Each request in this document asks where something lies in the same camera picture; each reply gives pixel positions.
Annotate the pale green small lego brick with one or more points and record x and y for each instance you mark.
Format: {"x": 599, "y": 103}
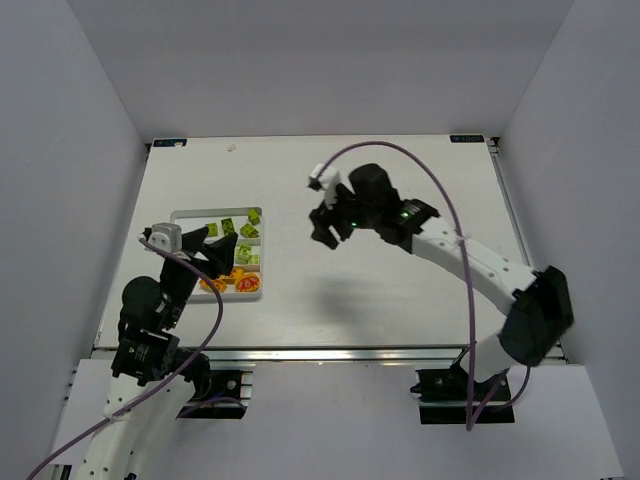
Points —
{"x": 242, "y": 258}

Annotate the lime green upside-down square lego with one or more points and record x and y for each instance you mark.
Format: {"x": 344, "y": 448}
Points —
{"x": 213, "y": 230}

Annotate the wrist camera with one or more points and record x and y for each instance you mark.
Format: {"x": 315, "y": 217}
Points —
{"x": 325, "y": 179}
{"x": 165, "y": 237}

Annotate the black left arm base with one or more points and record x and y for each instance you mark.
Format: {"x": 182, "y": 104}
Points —
{"x": 225, "y": 395}

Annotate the blue label sticker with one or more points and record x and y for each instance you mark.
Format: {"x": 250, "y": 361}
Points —
{"x": 466, "y": 138}
{"x": 169, "y": 143}

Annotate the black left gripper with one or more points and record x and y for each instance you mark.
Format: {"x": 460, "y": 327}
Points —
{"x": 195, "y": 251}

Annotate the lime green long lego brick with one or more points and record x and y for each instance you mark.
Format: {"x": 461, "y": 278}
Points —
{"x": 227, "y": 225}

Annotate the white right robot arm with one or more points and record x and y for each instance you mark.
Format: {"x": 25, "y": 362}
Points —
{"x": 536, "y": 304}

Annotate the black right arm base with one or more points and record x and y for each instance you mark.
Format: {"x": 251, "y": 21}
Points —
{"x": 442, "y": 400}

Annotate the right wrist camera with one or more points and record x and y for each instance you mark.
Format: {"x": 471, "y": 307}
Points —
{"x": 325, "y": 179}

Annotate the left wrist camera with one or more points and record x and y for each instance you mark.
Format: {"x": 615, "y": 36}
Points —
{"x": 165, "y": 237}

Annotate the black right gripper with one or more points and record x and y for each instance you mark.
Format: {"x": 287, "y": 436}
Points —
{"x": 335, "y": 215}

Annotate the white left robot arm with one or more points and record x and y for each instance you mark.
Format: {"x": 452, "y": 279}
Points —
{"x": 153, "y": 378}

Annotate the white sorting tray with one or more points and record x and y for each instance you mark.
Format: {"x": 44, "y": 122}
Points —
{"x": 250, "y": 295}

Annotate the lime green curved studded lego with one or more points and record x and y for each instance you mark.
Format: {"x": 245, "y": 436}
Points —
{"x": 249, "y": 231}

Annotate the yellow long lego brick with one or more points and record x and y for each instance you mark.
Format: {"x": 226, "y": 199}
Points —
{"x": 212, "y": 285}

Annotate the yellow curved lego brick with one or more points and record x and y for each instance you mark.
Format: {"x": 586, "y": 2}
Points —
{"x": 250, "y": 282}

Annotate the blue label sticker right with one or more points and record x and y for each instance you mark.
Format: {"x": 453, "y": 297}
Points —
{"x": 466, "y": 138}

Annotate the blue label sticker left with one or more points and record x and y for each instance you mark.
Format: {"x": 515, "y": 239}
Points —
{"x": 169, "y": 143}

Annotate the orange upside-down lego brick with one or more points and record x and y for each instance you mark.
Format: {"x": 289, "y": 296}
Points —
{"x": 236, "y": 274}

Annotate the lime green small lego brick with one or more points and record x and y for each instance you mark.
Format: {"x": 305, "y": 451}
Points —
{"x": 253, "y": 216}

